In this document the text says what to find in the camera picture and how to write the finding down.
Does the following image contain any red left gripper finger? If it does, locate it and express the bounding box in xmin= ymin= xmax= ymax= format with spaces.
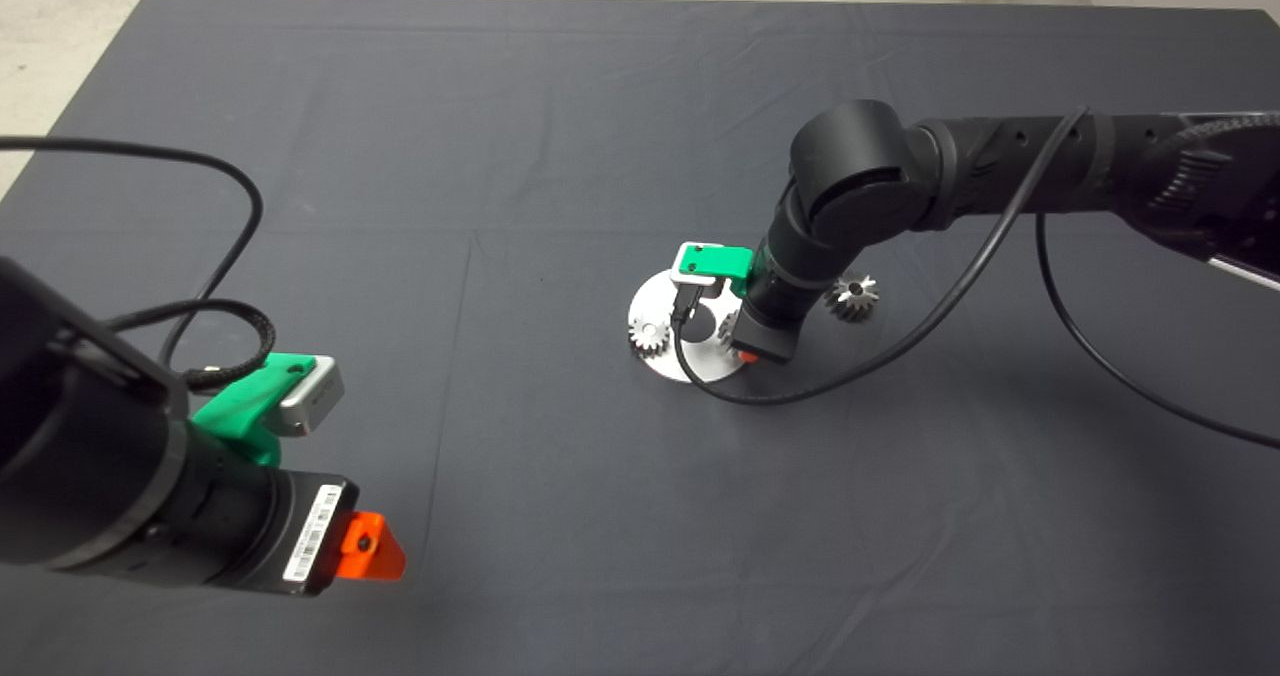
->
xmin=335 ymin=512 xmax=408 ymax=583

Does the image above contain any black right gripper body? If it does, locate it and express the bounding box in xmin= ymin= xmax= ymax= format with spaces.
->
xmin=730 ymin=304 xmax=803 ymax=365

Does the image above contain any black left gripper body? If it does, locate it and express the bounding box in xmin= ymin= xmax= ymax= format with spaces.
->
xmin=240 ymin=470 xmax=359 ymax=598

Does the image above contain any large steel gear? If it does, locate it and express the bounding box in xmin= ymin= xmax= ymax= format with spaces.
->
xmin=824 ymin=273 xmax=882 ymax=323

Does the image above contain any round metal plate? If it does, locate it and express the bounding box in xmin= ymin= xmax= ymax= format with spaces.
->
xmin=628 ymin=268 xmax=757 ymax=385

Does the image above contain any dark grey table cloth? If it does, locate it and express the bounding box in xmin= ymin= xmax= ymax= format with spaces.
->
xmin=0 ymin=0 xmax=1280 ymax=676

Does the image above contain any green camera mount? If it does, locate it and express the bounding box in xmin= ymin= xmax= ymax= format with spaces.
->
xmin=672 ymin=246 xmax=757 ymax=299
xmin=193 ymin=353 xmax=319 ymax=468

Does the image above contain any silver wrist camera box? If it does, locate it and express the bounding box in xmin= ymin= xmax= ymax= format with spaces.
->
xmin=277 ymin=356 xmax=346 ymax=437
xmin=669 ymin=242 xmax=727 ymax=288

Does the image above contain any thin black camera cable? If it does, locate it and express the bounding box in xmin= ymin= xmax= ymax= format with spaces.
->
xmin=0 ymin=136 xmax=265 ymax=369
xmin=672 ymin=106 xmax=1280 ymax=450

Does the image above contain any braided black cable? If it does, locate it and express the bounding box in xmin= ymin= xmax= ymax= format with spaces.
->
xmin=105 ymin=299 xmax=277 ymax=393

